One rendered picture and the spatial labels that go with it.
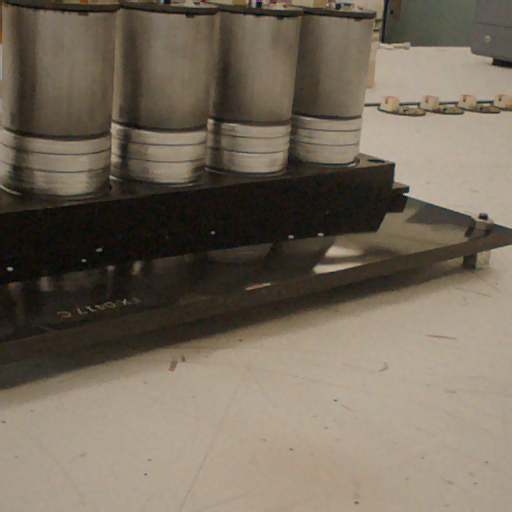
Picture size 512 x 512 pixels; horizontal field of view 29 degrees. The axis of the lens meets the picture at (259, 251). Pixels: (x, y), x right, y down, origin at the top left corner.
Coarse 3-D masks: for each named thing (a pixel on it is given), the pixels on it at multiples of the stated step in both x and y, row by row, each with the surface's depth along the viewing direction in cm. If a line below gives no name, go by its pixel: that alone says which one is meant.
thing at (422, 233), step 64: (64, 256) 21; (128, 256) 21; (192, 256) 22; (256, 256) 22; (320, 256) 23; (384, 256) 23; (448, 256) 24; (0, 320) 17; (64, 320) 18; (128, 320) 18
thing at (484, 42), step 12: (480, 0) 77; (492, 0) 76; (504, 0) 75; (480, 12) 77; (492, 12) 76; (504, 12) 75; (480, 24) 77; (492, 24) 76; (504, 24) 75; (480, 36) 77; (492, 36) 76; (504, 36) 75; (480, 48) 77; (492, 48) 76; (504, 48) 75; (504, 60) 76
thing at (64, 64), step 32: (32, 32) 20; (64, 32) 20; (96, 32) 21; (32, 64) 21; (64, 64) 21; (96, 64) 21; (32, 96) 21; (64, 96) 21; (96, 96) 21; (0, 128) 22; (32, 128) 21; (64, 128) 21; (96, 128) 22; (0, 160) 22; (32, 160) 21; (64, 160) 21; (96, 160) 22; (32, 192) 21; (64, 192) 22; (96, 192) 22
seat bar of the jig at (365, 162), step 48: (0, 192) 22; (144, 192) 23; (192, 192) 24; (240, 192) 25; (288, 192) 26; (336, 192) 27; (384, 192) 28; (0, 240) 20; (48, 240) 21; (96, 240) 22
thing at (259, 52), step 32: (224, 32) 24; (256, 32) 24; (288, 32) 25; (224, 64) 25; (256, 64) 24; (288, 64) 25; (224, 96) 25; (256, 96) 25; (288, 96) 25; (224, 128) 25; (256, 128) 25; (288, 128) 26; (224, 160) 25; (256, 160) 25
